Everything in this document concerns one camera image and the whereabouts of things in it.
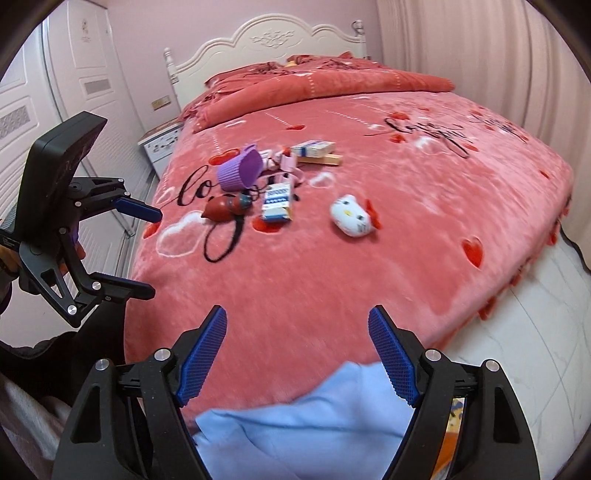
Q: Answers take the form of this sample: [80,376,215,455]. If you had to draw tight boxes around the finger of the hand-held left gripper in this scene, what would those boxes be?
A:
[18,228,156,329]
[65,176,163,232]

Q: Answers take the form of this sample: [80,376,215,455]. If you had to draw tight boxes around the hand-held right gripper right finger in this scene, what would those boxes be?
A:
[368,305,541,480]

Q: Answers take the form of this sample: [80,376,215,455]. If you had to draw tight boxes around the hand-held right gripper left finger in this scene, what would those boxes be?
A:
[51,305,228,480]

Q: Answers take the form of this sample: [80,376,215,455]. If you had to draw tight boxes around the red toy figure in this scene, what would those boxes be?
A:
[203,194,252,222]

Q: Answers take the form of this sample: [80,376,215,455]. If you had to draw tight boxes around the purple ribbed basket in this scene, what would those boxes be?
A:
[217,144,263,192]

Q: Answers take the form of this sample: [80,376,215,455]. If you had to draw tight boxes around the blue and white box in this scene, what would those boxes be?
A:
[261,182,295,225]

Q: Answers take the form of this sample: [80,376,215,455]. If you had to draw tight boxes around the white cat plush toy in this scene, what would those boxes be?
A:
[329,194,384,237]

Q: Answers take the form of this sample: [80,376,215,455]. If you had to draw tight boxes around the blue white yellow box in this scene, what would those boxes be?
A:
[290,140,335,160]

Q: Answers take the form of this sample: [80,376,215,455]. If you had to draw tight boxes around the wooden block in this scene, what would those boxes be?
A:
[295,154,343,167]

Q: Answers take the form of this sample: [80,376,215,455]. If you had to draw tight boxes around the person's left hand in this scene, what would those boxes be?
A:
[71,226,87,263]

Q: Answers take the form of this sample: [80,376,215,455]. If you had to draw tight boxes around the white nightstand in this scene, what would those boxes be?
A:
[139,117,183,178]

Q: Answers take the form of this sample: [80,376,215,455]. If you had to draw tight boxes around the white wardrobe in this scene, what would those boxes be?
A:
[0,0,155,259]

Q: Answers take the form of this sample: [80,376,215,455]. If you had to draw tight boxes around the bed with red blanket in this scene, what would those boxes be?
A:
[127,90,575,407]

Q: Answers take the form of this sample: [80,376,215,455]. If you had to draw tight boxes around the dark cloth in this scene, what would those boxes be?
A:
[0,330,127,407]

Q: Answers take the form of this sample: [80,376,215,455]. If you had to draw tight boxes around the person's light blue trousers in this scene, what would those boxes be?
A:
[194,361,416,480]

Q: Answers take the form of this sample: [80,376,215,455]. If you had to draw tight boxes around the red printed pillow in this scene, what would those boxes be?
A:
[205,60,287,93]
[286,54,370,70]

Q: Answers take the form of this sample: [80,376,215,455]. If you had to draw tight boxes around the folded red quilt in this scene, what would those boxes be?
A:
[191,58,455,134]

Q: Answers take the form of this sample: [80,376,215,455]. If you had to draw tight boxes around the white carved headboard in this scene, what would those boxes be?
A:
[163,13,370,112]

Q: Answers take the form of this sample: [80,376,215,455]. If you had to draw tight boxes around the pale pink curtain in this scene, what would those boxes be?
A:
[376,0,591,268]

